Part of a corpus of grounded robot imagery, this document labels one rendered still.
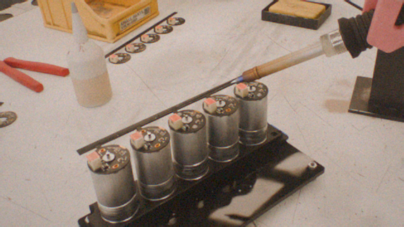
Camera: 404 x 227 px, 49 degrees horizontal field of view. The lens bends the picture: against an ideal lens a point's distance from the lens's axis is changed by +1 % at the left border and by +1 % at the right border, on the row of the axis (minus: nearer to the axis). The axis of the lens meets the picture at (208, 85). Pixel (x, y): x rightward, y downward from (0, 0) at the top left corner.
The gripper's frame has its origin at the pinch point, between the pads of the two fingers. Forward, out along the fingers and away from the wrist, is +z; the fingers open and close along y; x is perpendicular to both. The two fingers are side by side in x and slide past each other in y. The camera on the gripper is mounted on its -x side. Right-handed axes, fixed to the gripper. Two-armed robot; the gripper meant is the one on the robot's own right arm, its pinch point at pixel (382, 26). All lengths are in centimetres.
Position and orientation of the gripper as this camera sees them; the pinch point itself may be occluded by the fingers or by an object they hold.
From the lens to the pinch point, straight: 26.7
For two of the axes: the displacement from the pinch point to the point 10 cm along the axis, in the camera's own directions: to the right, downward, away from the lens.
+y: -1.4, 5.4, -8.3
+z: -4.2, 7.3, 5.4
